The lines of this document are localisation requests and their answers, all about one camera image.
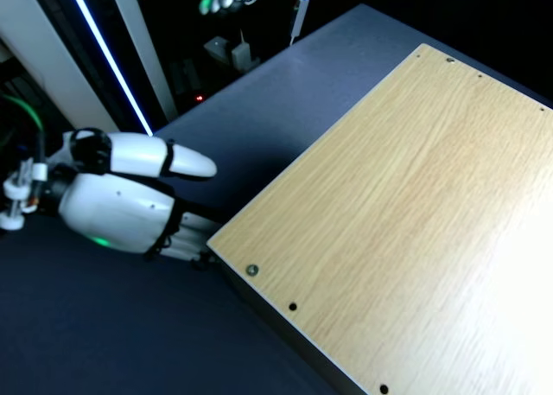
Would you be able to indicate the white frame panel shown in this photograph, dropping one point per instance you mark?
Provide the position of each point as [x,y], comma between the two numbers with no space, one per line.
[34,53]

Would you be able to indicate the white frame post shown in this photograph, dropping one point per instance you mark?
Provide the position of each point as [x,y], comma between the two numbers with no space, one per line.
[142,45]

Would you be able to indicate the bright light strip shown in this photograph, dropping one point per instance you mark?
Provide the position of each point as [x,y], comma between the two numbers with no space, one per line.
[108,58]

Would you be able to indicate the grey wedge bracket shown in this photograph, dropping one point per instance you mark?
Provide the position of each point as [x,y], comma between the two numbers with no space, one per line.
[216,49]

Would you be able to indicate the pale block with spike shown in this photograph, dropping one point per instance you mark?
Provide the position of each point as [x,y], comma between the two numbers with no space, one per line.
[244,55]

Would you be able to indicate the light wooden box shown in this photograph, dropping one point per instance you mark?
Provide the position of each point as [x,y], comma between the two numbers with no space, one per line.
[410,196]

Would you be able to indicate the white plug with blue tip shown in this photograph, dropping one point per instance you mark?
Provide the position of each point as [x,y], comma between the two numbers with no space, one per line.
[299,14]

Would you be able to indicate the grey table cloth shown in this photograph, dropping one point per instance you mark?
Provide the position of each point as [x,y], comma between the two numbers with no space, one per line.
[86,317]

